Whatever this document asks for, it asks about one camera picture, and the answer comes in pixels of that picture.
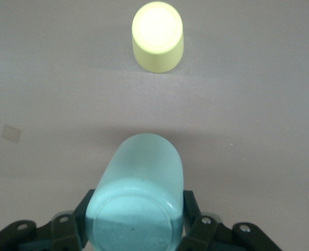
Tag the yellow plastic cup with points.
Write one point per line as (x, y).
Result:
(157, 34)

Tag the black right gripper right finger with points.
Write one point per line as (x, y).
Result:
(204, 235)

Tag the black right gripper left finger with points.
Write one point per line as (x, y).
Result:
(65, 230)

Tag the mint green plastic cup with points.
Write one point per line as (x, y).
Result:
(138, 183)

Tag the brown table cover sheet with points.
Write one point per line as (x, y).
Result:
(248, 104)

